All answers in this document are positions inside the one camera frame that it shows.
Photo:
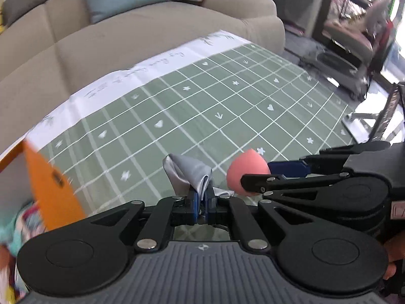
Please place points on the grey satin cloth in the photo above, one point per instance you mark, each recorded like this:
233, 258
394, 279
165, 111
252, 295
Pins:
186, 171

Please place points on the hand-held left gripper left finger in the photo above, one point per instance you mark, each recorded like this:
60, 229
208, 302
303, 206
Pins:
195, 205

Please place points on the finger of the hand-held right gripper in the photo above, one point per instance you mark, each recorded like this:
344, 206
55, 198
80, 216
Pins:
286, 168
284, 183

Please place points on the yellow pillow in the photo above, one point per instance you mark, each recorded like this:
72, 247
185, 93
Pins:
2, 28

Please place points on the patterned pink teal cloth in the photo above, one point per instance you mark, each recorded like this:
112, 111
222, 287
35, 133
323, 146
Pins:
28, 218

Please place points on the orange cardboard box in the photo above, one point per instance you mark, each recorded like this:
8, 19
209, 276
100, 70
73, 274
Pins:
50, 196

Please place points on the pink makeup sponge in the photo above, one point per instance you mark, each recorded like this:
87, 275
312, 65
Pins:
243, 166

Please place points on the black smartphone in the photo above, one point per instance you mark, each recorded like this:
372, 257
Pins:
389, 114

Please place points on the green grid tablecloth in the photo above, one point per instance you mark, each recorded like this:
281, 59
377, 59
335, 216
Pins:
189, 107

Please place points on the person's right hand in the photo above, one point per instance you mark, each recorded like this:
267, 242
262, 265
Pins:
390, 258

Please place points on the beige sofa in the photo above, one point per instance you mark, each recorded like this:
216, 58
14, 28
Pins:
126, 53

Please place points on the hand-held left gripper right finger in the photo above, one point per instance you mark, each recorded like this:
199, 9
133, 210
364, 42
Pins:
209, 205

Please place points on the grey wheeled chair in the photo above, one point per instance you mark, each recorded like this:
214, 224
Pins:
354, 41

